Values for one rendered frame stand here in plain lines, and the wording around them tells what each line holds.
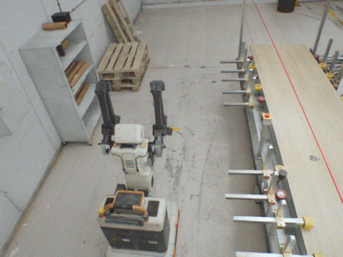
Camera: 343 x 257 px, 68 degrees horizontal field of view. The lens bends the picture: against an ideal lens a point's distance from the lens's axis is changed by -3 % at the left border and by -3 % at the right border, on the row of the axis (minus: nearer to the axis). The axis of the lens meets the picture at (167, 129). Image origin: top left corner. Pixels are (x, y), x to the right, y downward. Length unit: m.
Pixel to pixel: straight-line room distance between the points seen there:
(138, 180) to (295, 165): 1.33
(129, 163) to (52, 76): 1.78
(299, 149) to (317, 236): 0.81
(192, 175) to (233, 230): 0.85
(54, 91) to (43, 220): 1.57
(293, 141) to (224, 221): 1.13
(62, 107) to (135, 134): 1.90
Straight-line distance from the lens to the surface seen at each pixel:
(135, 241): 2.44
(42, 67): 3.47
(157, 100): 1.97
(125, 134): 2.00
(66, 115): 3.80
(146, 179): 2.31
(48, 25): 3.81
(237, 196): 2.17
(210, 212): 3.08
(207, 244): 2.91
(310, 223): 2.05
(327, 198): 2.30
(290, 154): 2.50
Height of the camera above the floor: 2.65
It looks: 41 degrees down
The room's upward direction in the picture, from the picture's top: 7 degrees counter-clockwise
